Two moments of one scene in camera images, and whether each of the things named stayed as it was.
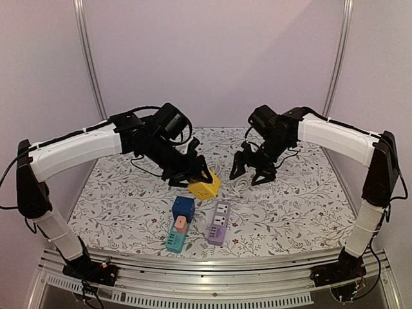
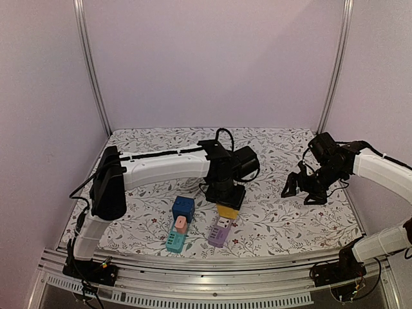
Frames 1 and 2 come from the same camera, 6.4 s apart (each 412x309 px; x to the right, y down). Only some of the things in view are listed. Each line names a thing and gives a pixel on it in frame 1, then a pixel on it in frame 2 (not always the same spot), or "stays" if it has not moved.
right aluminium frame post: x=338 y=64 stays
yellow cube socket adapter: x=205 y=191 → x=228 y=212
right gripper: x=255 y=159 → x=309 y=181
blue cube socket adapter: x=183 y=206 stays
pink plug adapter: x=181 y=224 stays
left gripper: x=189 y=167 → x=235 y=203
